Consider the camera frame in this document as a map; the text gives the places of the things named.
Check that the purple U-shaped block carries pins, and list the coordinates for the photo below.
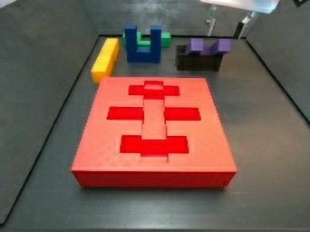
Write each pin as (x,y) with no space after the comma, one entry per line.
(198,47)

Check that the black angle fixture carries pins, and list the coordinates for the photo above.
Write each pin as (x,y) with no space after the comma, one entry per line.
(193,62)

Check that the red board with slots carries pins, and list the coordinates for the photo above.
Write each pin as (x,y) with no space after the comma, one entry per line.
(154,136)

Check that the green stepped block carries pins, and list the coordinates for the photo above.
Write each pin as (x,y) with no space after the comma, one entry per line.
(145,43)

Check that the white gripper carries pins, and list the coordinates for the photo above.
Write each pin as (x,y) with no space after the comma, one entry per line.
(256,6)

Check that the blue U-shaped block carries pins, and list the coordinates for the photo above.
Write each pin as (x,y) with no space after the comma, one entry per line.
(140,54)

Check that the yellow long block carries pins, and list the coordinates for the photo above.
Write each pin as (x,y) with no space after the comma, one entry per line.
(106,59)

